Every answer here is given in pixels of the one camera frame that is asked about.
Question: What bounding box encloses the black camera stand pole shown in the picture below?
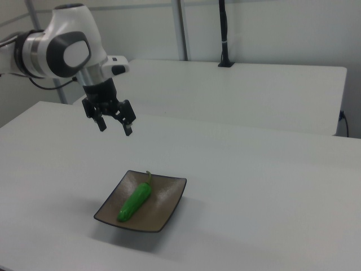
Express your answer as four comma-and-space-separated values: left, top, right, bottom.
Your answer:
217, 0, 236, 69

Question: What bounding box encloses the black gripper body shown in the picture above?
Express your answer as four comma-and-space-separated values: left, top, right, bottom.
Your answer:
82, 78, 121, 115

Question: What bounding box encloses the white side table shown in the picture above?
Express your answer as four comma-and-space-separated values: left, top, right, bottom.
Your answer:
72, 58, 349, 137

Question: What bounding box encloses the square brown ceramic plate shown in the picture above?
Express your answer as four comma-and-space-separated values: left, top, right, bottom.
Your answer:
93, 169, 188, 234

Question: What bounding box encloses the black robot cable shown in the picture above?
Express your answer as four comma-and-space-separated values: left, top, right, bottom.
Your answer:
28, 75, 80, 91

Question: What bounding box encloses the green chili pepper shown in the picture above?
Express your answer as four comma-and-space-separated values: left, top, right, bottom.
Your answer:
116, 169, 155, 223

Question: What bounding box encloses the black power cable with plug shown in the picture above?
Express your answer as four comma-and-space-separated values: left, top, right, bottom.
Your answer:
338, 109, 351, 139

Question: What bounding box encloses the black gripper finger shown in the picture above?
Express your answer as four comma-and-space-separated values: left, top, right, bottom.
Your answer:
81, 98, 108, 133
113, 99, 137, 137

